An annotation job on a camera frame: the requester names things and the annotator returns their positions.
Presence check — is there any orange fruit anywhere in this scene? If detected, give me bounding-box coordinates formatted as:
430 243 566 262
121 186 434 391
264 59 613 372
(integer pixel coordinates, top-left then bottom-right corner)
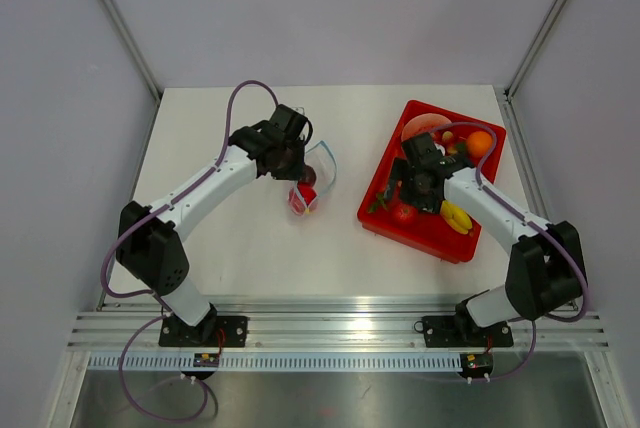
466 130 494 158

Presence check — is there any lychee bunch with leaf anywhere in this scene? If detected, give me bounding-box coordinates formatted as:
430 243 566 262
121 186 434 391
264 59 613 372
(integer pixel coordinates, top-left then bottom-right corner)
431 129 468 155

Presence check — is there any circuit board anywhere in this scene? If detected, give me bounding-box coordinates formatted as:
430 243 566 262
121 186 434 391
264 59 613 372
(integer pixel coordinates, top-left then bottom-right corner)
193 353 220 368
461 353 494 376

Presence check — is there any right aluminium corner post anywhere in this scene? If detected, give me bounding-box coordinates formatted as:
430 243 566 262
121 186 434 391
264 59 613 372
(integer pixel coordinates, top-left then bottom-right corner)
504 0 571 102

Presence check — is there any watermelon slice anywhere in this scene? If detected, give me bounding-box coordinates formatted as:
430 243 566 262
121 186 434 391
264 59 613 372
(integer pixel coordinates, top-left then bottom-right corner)
401 113 451 142

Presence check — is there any aluminium corner post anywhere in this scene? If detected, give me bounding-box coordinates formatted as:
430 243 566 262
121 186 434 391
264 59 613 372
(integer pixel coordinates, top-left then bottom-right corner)
98 0 163 107
504 0 571 102

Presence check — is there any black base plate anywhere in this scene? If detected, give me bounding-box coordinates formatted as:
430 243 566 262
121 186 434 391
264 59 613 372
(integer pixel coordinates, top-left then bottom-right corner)
158 316 248 348
413 315 514 349

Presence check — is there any red plastic tray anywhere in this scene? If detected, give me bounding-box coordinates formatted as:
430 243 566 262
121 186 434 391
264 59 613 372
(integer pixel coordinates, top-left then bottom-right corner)
357 100 481 263

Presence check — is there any red tomato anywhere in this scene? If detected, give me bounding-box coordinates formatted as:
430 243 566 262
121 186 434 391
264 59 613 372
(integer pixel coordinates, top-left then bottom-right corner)
288 184 318 216

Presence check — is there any left aluminium corner post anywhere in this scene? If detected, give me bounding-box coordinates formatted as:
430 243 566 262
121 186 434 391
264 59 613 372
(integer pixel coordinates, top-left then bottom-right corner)
98 0 163 107

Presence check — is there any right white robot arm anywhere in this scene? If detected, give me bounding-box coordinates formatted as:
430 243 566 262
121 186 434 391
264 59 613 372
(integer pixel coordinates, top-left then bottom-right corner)
384 133 589 344

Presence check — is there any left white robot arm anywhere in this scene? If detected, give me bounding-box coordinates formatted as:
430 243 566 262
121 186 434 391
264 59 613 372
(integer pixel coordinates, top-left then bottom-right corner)
115 104 313 346

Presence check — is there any yellow banana bunch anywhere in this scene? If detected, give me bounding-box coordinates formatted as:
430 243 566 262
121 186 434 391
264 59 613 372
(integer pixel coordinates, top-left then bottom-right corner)
440 200 473 235

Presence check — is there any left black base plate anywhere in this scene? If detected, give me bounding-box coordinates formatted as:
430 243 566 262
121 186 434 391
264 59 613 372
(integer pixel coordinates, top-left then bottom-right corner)
158 316 248 348

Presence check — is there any left circuit board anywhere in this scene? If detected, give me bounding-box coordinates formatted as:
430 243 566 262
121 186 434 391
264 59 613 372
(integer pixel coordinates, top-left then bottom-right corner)
193 353 220 368

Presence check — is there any right circuit board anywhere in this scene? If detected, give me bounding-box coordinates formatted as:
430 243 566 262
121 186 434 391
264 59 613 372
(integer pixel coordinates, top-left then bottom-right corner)
461 353 494 376

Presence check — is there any white slotted cable duct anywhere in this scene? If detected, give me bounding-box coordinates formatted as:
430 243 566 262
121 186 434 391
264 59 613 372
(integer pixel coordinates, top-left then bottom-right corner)
88 351 462 373

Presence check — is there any clear zip top bag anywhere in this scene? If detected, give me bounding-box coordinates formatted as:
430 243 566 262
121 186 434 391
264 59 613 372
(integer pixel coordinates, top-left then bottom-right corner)
287 140 337 217

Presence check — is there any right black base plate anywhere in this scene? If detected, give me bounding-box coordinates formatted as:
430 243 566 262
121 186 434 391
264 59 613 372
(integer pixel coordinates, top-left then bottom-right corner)
413 315 514 349

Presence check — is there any aluminium rail frame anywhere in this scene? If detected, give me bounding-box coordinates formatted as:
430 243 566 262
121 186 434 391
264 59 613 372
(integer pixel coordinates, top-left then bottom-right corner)
67 295 610 353

